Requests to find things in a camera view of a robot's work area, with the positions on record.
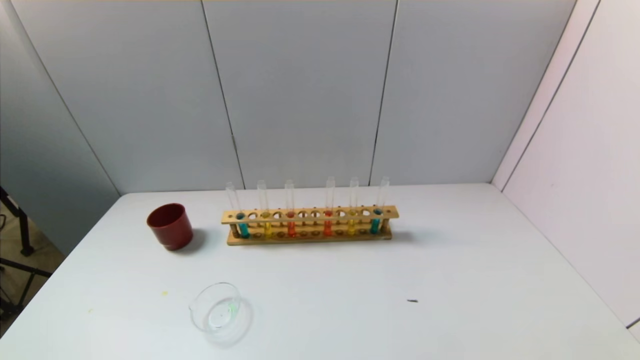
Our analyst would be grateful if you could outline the yellow pigment glass test tube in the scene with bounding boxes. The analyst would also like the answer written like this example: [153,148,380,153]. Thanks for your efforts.
[347,176,360,236]
[257,180,273,239]

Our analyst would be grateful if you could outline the blue pigment glass test tube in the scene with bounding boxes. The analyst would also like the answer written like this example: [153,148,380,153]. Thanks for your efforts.
[225,182,250,239]
[370,176,390,235]

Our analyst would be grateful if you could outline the wooden test tube rack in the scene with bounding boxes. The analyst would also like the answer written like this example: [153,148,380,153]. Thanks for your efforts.
[221,205,400,246]

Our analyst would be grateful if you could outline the orange pigment glass test tube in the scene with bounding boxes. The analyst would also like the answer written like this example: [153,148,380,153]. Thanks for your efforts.
[323,176,336,237]
[284,179,297,238]

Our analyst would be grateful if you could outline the clear glass beaker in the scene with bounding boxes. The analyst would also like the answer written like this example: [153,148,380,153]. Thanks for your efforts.
[188,282,242,335]

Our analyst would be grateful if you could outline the red plastic cup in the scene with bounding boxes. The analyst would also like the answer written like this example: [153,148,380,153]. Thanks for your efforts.
[146,202,194,251]

